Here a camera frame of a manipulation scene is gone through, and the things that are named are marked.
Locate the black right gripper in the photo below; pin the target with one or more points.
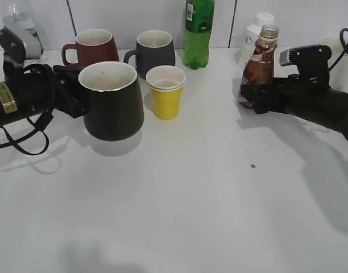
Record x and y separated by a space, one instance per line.
275 96

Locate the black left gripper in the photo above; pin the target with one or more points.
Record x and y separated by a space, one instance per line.
70 97

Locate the brown coffee drink bottle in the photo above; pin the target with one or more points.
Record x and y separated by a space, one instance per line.
260 67

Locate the black ceramic mug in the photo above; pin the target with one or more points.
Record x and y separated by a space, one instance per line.
114 100

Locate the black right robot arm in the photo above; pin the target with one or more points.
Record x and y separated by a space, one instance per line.
304 99

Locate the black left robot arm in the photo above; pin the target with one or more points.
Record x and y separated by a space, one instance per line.
40 89

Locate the yellow paper cup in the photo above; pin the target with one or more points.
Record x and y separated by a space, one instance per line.
166 84

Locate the dark red ceramic mug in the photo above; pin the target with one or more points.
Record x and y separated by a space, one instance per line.
92 46

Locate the white ceramic mug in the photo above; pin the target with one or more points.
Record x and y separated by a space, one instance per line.
339 74

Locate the white plastic bottle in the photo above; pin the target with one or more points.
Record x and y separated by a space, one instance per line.
251 35

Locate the clear water bottle green label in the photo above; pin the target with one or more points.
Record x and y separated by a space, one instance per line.
21 14

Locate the dark grey ceramic mug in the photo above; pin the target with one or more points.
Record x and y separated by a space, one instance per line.
153 48

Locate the green soda bottle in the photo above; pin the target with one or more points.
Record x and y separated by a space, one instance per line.
198 29

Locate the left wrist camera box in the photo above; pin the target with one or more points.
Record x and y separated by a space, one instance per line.
19 45

